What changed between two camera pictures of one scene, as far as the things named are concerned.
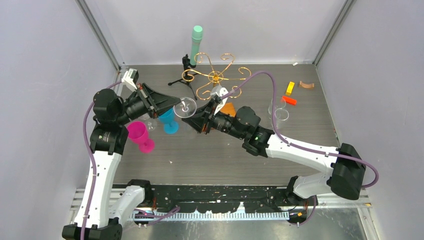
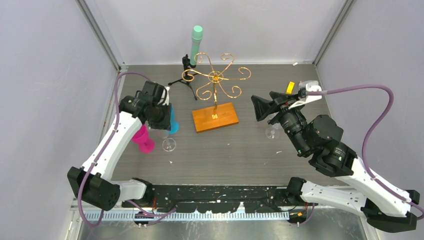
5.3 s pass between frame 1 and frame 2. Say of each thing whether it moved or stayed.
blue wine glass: stayed
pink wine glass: stayed
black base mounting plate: stayed
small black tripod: stayed
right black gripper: moved
